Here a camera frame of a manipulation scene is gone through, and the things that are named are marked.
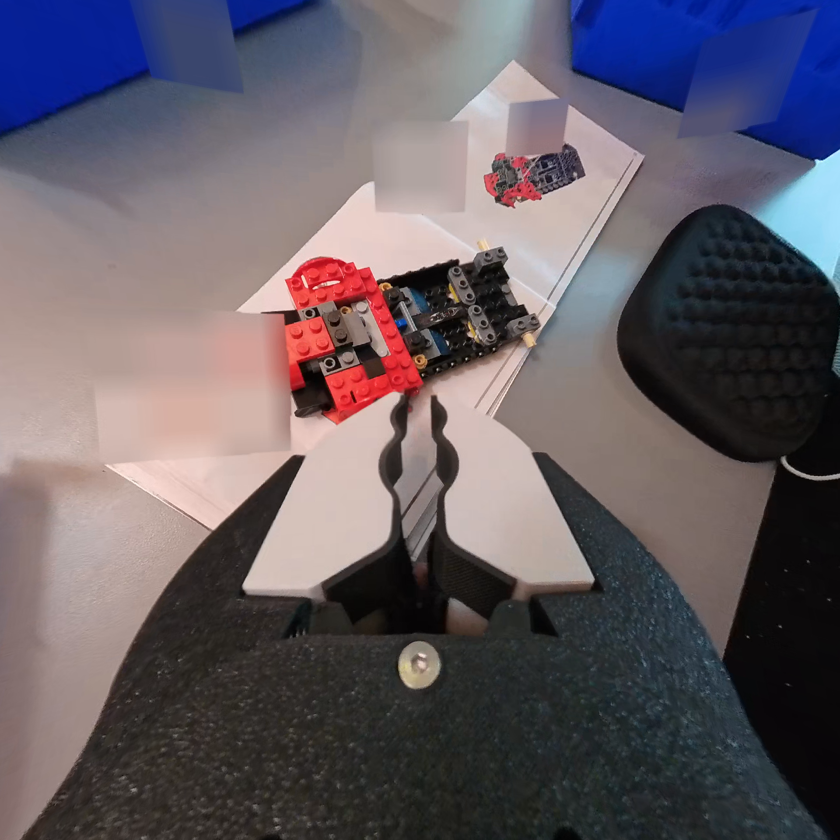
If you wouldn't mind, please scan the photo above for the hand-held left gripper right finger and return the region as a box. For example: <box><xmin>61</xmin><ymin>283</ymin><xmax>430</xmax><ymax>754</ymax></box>
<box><xmin>428</xmin><ymin>394</ymin><xmax>595</xmax><ymax>621</ymax></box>

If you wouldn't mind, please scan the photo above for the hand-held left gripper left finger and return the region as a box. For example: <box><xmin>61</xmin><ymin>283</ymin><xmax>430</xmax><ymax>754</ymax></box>
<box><xmin>241</xmin><ymin>392</ymin><xmax>403</xmax><ymax>599</ymax></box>

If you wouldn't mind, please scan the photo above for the red and black lego car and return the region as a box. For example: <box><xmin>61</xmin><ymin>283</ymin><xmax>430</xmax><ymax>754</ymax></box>
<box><xmin>284</xmin><ymin>239</ymin><xmax>542</xmax><ymax>424</ymax></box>

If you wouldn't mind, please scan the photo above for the lego instruction booklet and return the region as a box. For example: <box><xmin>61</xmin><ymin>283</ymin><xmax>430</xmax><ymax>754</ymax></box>
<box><xmin>105</xmin><ymin>60</ymin><xmax>645</xmax><ymax>529</ymax></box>

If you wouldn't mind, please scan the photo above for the black dimpled cushion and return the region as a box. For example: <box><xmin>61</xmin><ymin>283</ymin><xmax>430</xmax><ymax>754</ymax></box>
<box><xmin>617</xmin><ymin>203</ymin><xmax>840</xmax><ymax>463</ymax></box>

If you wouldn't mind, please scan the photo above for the person's black sweater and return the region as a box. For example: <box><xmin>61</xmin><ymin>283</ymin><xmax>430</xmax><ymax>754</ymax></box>
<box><xmin>722</xmin><ymin>453</ymin><xmax>840</xmax><ymax>840</ymax></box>

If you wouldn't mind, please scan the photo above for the blue divided plastic bin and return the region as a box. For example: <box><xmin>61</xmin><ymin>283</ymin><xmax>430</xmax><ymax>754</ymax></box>
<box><xmin>0</xmin><ymin>0</ymin><xmax>309</xmax><ymax>137</ymax></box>

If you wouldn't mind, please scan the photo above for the white cable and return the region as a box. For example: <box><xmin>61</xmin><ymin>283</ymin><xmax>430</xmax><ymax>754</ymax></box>
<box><xmin>779</xmin><ymin>455</ymin><xmax>840</xmax><ymax>483</ymax></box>

